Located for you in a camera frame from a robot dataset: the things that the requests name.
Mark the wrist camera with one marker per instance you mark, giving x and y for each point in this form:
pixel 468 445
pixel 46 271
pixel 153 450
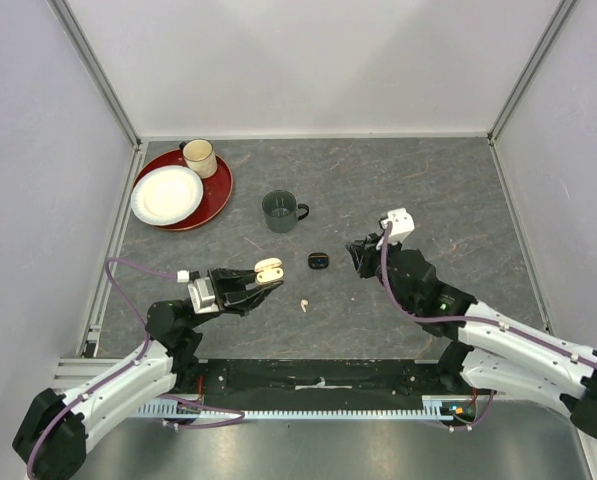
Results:
pixel 201 291
pixel 402 225

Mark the dark green mug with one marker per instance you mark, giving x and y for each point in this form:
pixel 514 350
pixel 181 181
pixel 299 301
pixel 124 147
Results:
pixel 282 211

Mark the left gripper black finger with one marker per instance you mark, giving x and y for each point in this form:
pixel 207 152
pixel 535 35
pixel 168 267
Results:
pixel 249 299
pixel 233 275

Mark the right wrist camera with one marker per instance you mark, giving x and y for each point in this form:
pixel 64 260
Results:
pixel 402 225

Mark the white earbud charging case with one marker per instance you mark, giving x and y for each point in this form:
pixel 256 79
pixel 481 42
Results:
pixel 268 271

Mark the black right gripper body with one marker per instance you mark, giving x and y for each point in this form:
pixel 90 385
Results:
pixel 374 256

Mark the black glossy charging case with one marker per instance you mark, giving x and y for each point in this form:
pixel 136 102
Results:
pixel 318 260

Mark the cream ceramic cup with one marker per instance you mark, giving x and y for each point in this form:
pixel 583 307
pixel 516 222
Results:
pixel 199 155

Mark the red round tray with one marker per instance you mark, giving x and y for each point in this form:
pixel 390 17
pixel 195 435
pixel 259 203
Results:
pixel 217 190

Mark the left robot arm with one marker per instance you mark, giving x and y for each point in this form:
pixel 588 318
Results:
pixel 60 429

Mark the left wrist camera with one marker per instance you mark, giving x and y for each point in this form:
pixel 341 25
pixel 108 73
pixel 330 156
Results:
pixel 201 291

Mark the grey slotted cable duct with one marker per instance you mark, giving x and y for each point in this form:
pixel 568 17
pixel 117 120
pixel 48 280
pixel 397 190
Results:
pixel 429 409

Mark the white paper plate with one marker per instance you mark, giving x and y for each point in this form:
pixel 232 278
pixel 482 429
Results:
pixel 166 195

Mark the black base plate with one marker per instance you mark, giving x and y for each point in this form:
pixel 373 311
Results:
pixel 248 383

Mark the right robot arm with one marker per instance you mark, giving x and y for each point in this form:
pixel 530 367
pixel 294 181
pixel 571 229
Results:
pixel 487 349

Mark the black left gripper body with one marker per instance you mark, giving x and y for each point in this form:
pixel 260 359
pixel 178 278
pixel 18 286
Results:
pixel 222 289

